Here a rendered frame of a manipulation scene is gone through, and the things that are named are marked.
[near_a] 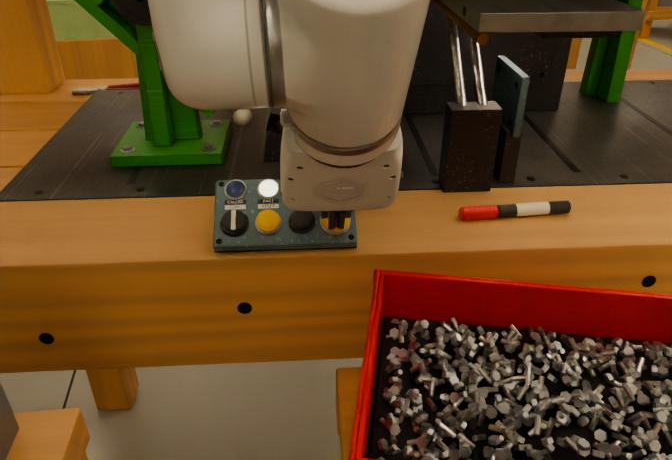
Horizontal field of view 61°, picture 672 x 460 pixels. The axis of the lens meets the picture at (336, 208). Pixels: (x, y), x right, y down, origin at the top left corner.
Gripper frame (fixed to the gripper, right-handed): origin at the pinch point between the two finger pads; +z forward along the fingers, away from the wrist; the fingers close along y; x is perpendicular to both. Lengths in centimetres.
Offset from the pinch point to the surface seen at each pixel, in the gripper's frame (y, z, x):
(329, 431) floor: 1, 107, -14
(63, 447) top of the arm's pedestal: -22.5, -2.2, -21.3
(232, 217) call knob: -10.5, 2.0, 0.2
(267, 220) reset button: -7.0, 2.1, -0.3
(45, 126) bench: -46, 31, 31
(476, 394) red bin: 10.0, -5.4, -18.9
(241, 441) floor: -21, 106, -16
